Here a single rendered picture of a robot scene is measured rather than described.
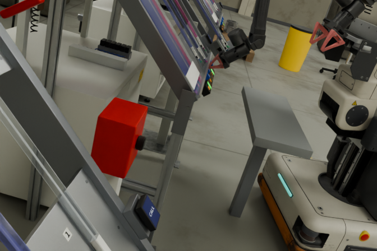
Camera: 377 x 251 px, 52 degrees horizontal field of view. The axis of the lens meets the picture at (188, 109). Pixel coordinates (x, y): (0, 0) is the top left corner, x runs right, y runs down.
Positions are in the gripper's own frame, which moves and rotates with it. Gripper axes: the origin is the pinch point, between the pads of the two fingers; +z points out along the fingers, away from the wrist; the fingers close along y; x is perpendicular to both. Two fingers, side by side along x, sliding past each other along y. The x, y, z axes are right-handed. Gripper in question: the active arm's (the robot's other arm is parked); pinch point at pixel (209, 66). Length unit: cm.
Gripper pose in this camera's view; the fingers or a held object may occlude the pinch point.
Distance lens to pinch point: 182.4
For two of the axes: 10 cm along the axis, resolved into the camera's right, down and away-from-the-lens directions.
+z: -8.7, 4.1, 2.8
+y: -1.2, 3.6, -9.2
